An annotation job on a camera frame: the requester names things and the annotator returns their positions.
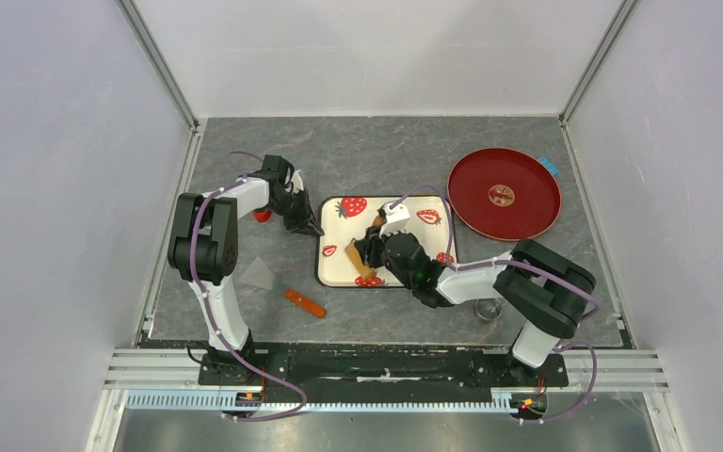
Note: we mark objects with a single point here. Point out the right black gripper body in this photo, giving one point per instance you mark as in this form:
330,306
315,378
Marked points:
377,256

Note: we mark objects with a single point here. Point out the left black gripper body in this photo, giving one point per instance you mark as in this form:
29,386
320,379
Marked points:
294,208

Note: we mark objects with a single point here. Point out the white strawberry print tray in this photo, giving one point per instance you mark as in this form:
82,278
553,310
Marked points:
345,218

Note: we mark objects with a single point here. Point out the wooden dough roller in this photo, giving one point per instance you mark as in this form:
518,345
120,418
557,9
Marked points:
366,254

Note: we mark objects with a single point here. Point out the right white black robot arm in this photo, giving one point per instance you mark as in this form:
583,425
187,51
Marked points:
552,293

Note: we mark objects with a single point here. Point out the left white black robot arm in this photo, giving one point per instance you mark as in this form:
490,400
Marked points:
204,245

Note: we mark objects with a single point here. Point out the small red cap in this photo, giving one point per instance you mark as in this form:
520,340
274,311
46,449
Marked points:
262,215

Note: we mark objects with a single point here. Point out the round red plate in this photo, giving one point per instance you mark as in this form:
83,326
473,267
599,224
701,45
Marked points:
504,194

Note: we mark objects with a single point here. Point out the small blue plastic piece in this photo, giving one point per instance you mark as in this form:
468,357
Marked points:
548,165

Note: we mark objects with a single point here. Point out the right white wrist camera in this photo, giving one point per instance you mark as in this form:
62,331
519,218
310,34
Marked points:
395,216

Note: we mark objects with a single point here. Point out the orange handled metal scraper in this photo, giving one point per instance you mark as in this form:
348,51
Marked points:
259,275

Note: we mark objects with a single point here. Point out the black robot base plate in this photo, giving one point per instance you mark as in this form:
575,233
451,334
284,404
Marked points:
323,374

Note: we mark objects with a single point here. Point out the aluminium frame rail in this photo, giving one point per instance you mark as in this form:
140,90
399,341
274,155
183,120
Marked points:
155,380

